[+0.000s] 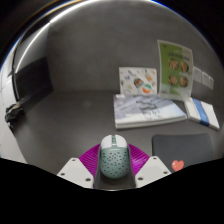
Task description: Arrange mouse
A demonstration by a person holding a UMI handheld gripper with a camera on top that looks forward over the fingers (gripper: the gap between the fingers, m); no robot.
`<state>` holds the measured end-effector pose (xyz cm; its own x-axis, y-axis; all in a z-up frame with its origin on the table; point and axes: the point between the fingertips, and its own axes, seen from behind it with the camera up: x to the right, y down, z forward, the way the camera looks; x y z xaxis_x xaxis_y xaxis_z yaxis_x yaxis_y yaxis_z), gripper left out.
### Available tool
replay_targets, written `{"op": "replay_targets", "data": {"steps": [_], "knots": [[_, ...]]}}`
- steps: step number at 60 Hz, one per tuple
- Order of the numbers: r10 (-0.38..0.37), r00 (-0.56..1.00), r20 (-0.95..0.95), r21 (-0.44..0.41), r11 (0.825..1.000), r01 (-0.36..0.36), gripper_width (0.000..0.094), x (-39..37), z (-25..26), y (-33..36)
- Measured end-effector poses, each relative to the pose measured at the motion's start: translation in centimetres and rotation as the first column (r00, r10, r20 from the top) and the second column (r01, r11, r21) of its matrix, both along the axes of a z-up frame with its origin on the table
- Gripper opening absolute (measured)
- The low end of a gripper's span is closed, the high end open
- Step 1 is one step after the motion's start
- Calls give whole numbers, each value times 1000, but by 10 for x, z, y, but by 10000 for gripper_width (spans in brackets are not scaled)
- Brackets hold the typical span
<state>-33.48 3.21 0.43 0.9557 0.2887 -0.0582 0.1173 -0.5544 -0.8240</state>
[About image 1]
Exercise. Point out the white book with blue stripe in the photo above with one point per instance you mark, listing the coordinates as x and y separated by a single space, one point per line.
201 113

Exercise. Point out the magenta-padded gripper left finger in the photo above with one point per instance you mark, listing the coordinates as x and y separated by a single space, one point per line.
77 171

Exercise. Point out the green and white computer mouse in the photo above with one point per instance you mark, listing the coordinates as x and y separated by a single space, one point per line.
114 158

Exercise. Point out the green upright menu sign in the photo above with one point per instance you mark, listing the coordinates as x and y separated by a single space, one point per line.
175 68

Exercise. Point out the white card with colourful stickers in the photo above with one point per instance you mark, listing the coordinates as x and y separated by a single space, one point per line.
137 80

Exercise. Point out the large grey-white printed book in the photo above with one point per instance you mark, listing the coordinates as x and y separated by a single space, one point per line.
146 111

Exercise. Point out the dark mouse pad with heart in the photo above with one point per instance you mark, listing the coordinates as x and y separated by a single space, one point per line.
183 148

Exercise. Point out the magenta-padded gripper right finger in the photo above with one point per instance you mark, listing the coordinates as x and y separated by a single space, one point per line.
151 170

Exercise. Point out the white wall sockets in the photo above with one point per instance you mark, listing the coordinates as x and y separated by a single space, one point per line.
204 78

